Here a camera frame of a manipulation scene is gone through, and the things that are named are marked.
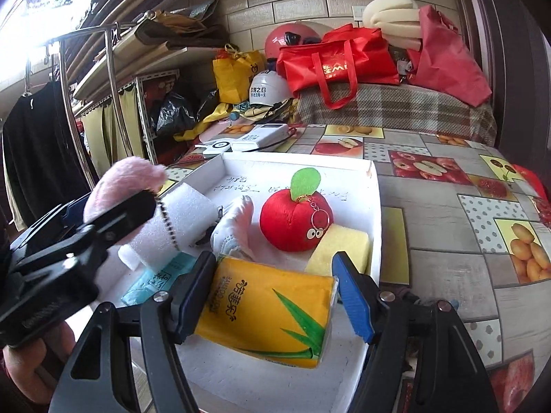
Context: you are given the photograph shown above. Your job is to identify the white round device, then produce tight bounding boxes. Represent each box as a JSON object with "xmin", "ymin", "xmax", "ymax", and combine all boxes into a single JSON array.
[{"xmin": 200, "ymin": 138, "xmax": 235, "ymax": 156}]

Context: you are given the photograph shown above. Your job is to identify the white foam cylinder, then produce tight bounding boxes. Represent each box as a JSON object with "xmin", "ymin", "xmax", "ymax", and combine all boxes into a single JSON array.
[{"xmin": 117, "ymin": 182, "xmax": 219, "ymax": 269}]

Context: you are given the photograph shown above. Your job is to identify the person's left hand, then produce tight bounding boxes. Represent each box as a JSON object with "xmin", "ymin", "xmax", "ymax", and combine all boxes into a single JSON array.
[{"xmin": 4, "ymin": 325, "xmax": 76, "ymax": 401}]

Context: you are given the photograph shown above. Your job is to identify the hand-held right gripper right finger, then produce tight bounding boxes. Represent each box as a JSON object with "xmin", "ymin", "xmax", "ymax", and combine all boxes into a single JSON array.
[{"xmin": 331, "ymin": 252, "xmax": 500, "ymax": 413}]

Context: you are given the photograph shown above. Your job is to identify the yellow tissue pack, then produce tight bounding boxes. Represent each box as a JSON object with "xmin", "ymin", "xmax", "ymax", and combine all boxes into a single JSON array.
[{"xmin": 194, "ymin": 256, "xmax": 339, "ymax": 370}]

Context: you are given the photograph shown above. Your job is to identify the yellow sponge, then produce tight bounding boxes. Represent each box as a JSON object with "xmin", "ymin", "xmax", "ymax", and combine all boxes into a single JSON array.
[{"xmin": 305, "ymin": 224, "xmax": 371, "ymax": 277}]

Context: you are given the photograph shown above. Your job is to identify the red plastic bag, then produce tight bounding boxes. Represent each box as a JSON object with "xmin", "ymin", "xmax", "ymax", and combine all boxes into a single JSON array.
[{"xmin": 407, "ymin": 4, "xmax": 492, "ymax": 107}]

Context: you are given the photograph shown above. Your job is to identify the white power bank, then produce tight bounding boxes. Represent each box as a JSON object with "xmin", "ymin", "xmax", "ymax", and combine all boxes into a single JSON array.
[{"xmin": 231, "ymin": 123, "xmax": 290, "ymax": 152}]

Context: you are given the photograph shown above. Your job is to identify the black plastic bag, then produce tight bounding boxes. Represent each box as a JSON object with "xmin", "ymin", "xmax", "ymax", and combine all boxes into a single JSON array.
[{"xmin": 155, "ymin": 91, "xmax": 199, "ymax": 138}]

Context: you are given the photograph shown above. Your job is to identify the pink plush toy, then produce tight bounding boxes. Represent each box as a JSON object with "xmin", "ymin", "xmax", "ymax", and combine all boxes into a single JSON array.
[{"xmin": 83, "ymin": 157, "xmax": 180, "ymax": 251}]

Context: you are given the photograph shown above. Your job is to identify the white helmet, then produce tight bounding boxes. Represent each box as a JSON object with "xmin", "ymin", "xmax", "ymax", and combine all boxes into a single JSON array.
[{"xmin": 249, "ymin": 69, "xmax": 295, "ymax": 107}]

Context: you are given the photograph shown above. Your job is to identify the white foam tray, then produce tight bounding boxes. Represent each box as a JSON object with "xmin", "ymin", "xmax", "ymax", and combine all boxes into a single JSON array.
[{"xmin": 99, "ymin": 151, "xmax": 383, "ymax": 413}]

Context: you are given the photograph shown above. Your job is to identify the cream foam roll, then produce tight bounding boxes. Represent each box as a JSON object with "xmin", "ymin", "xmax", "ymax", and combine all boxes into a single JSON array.
[{"xmin": 362, "ymin": 0, "xmax": 425, "ymax": 50}]

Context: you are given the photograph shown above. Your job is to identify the red tote bag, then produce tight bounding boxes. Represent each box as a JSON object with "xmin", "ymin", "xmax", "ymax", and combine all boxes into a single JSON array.
[{"xmin": 275, "ymin": 23, "xmax": 401, "ymax": 110}]

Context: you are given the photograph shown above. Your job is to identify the red plush apple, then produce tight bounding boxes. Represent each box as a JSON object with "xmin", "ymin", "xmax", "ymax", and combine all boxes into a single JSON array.
[{"xmin": 259, "ymin": 168, "xmax": 334, "ymax": 252}]

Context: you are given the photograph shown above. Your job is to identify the teal packet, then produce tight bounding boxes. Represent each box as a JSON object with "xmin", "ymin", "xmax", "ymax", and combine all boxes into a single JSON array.
[{"xmin": 121, "ymin": 252, "xmax": 199, "ymax": 306}]

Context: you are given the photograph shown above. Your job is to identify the red fabric item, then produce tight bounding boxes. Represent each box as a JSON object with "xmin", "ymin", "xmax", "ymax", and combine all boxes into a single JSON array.
[{"xmin": 510, "ymin": 163, "xmax": 551, "ymax": 201}]

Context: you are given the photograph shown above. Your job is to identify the metal angle shelf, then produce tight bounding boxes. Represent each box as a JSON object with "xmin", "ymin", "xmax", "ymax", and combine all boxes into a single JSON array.
[{"xmin": 71, "ymin": 69, "xmax": 181, "ymax": 166}]

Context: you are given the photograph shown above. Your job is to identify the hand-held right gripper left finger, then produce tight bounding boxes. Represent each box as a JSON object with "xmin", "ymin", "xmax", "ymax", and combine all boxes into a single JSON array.
[{"xmin": 49, "ymin": 250, "xmax": 218, "ymax": 413}]

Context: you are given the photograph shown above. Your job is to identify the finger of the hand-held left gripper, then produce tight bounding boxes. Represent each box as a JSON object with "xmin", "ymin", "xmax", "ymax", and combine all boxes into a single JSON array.
[
  {"xmin": 84, "ymin": 191, "xmax": 156, "ymax": 250},
  {"xmin": 13, "ymin": 193, "xmax": 93, "ymax": 250}
]

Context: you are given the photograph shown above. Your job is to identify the metal clothes rack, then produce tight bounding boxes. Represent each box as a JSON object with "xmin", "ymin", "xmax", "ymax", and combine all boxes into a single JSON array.
[{"xmin": 23, "ymin": 19, "xmax": 151, "ymax": 190}]

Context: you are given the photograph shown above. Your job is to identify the plaid blanket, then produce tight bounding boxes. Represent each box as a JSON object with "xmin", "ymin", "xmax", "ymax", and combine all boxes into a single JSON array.
[{"xmin": 296, "ymin": 82, "xmax": 498, "ymax": 147}]

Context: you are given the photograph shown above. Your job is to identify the brown bag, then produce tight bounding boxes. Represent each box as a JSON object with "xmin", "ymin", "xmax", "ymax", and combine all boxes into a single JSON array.
[{"xmin": 133, "ymin": 0, "xmax": 229, "ymax": 48}]

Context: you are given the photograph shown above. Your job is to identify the olive shelf curtain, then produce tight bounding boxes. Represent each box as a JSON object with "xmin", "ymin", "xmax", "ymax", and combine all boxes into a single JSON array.
[{"xmin": 80, "ymin": 86, "xmax": 143, "ymax": 179}]

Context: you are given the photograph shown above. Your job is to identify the fruit print tablecloth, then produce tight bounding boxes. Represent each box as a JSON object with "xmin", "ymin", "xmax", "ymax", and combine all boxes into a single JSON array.
[{"xmin": 166, "ymin": 123, "xmax": 551, "ymax": 413}]

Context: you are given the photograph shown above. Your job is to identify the wooden boards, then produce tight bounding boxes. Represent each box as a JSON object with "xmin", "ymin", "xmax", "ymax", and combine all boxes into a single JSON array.
[{"xmin": 64, "ymin": 21, "xmax": 216, "ymax": 104}]

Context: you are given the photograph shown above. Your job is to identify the red helmet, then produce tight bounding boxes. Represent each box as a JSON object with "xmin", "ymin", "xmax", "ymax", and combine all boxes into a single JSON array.
[{"xmin": 264, "ymin": 22, "xmax": 323, "ymax": 60}]

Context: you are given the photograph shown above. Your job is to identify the black hanging garment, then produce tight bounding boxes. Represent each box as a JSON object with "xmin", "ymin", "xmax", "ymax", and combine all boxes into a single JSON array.
[{"xmin": 0, "ymin": 78, "xmax": 97, "ymax": 233}]

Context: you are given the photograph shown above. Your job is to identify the yellow shopping bag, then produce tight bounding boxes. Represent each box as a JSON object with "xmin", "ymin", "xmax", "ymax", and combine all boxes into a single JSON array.
[{"xmin": 212, "ymin": 44, "xmax": 268, "ymax": 105}]

